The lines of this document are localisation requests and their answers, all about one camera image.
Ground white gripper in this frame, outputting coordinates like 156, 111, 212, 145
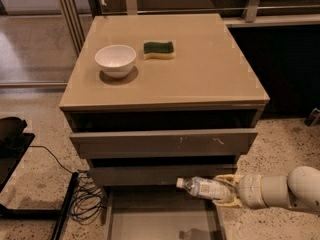
213, 174, 266, 209

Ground clear plastic water bottle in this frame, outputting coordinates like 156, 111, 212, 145
176, 177, 234, 202

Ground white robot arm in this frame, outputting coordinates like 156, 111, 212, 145
214, 166, 320, 215

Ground grey top drawer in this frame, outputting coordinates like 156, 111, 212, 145
70, 128, 257, 159

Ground grey drawer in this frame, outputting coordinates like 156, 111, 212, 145
104, 186, 226, 240
70, 128, 257, 159
90, 164, 237, 186

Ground grey bottom drawer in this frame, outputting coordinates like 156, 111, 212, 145
104, 186, 226, 240

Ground grey drawer cabinet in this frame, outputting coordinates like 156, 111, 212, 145
58, 13, 271, 240

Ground grey middle drawer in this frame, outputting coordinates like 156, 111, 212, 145
90, 164, 237, 186

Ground small dark floor object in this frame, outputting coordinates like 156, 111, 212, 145
304, 108, 320, 127

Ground green yellow sponge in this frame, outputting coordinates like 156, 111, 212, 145
143, 41, 175, 60

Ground metal railing shelf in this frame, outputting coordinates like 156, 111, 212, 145
96, 0, 320, 28

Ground white ceramic bowl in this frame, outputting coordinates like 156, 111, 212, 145
95, 45, 137, 79

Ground black coiled cables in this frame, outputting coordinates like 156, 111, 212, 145
29, 145, 108, 226

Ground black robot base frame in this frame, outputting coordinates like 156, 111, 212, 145
0, 117, 79, 240

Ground metal window frame posts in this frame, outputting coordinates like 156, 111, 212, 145
58, 0, 85, 55

